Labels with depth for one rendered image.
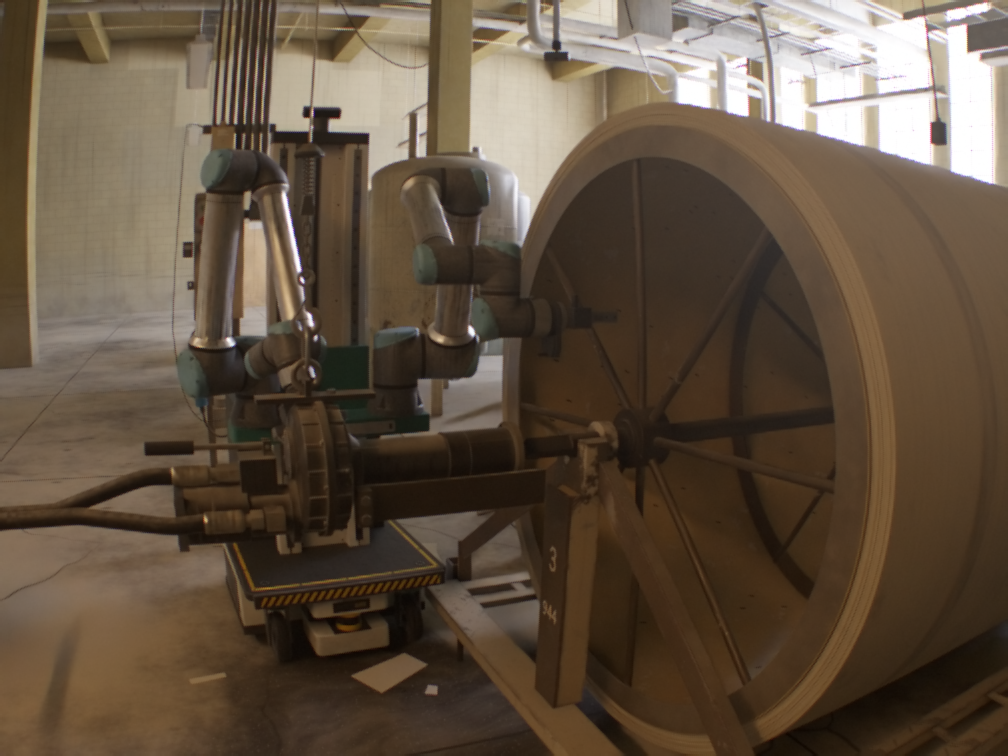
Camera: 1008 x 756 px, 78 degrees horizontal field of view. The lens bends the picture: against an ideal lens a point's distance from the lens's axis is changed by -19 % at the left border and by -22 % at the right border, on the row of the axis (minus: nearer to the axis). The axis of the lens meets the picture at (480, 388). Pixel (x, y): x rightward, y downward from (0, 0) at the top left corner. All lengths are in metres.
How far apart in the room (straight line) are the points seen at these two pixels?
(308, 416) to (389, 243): 4.88
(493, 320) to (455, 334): 0.77
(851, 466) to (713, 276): 1.64
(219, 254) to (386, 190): 4.33
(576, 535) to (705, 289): 1.34
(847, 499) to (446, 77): 9.92
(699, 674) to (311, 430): 0.93
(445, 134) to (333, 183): 8.13
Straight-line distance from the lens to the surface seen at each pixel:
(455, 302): 2.37
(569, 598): 1.92
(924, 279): 1.53
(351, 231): 2.59
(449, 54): 10.97
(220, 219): 2.18
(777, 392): 3.34
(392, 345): 2.46
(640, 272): 1.91
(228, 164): 2.16
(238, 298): 3.43
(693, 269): 2.82
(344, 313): 2.59
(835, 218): 1.41
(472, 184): 2.20
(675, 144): 1.78
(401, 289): 6.29
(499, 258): 1.68
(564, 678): 2.05
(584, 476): 1.80
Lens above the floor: 1.38
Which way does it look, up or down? 11 degrees down
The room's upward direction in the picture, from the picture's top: 1 degrees clockwise
